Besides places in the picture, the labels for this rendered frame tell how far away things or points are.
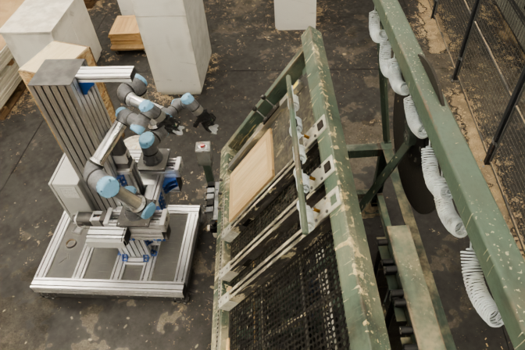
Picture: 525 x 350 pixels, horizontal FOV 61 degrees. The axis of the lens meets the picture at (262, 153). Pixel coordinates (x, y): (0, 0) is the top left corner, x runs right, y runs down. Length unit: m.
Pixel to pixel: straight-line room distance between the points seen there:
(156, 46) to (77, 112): 2.65
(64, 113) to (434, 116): 2.00
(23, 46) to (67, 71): 3.23
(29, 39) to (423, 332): 5.14
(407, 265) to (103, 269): 2.73
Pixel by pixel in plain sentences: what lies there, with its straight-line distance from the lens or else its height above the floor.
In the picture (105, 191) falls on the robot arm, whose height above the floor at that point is 1.61.
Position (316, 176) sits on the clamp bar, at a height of 1.81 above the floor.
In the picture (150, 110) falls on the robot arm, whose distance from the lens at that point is 2.60.
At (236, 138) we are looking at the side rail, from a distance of 3.56.
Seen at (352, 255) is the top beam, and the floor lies 1.91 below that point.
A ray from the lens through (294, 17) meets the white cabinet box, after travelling 6.60.
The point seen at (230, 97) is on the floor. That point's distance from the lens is 5.54.
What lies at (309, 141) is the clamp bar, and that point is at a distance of 2.35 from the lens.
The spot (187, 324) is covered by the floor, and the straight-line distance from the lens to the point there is 3.85.
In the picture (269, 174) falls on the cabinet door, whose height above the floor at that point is 1.33.
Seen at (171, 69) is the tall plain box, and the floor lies 0.39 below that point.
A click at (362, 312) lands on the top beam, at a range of 1.71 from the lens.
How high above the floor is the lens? 3.46
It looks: 46 degrees down
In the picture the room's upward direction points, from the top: 5 degrees counter-clockwise
